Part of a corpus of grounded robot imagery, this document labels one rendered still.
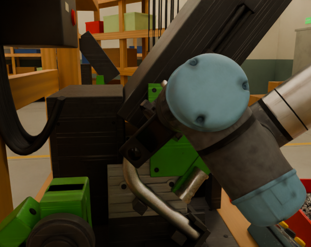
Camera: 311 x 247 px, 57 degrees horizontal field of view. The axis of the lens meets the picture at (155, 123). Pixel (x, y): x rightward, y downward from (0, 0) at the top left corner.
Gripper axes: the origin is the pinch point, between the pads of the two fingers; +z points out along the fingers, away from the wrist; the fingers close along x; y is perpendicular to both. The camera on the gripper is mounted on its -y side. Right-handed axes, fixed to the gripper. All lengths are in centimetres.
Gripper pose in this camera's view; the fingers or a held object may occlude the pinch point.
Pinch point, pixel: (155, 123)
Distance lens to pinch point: 61.0
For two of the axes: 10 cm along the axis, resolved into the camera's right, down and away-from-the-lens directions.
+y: 6.8, -7.2, 1.1
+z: -1.1, 0.5, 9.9
